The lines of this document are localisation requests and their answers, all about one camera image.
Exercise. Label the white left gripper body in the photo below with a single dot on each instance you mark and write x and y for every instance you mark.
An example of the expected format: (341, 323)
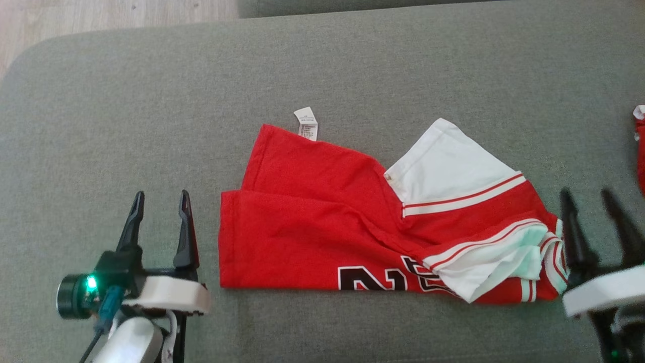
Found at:
(174, 295)

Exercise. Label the large grey sofa seat cushion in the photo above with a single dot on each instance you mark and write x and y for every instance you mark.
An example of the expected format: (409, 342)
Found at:
(151, 126)

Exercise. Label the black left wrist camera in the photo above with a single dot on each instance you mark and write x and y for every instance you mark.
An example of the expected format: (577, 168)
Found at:
(116, 267)

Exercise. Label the red basketball shorts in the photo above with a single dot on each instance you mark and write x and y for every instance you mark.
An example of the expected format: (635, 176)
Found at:
(641, 151)

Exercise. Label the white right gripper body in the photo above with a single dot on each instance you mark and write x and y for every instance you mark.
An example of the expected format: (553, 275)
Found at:
(604, 295)

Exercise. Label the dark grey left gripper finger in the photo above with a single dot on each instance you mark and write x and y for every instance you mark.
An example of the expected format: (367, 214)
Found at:
(132, 227)
(185, 242)

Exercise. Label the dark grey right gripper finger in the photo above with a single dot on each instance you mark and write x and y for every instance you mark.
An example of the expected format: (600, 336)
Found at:
(630, 237)
(579, 252)

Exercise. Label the red basketball jersey white sleeves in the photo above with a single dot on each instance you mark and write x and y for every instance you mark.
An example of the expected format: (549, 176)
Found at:
(302, 227)

